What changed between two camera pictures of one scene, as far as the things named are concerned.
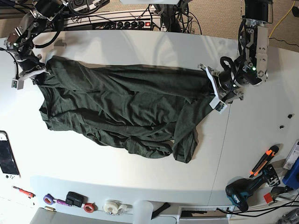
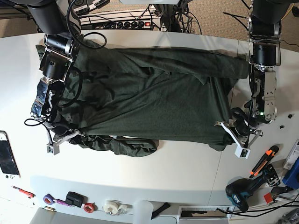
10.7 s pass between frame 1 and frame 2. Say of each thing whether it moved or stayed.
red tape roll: stayed
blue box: stayed
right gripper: moved
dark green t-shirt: moved
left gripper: moved
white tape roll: stayed
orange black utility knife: stayed
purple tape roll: stayed
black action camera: stayed
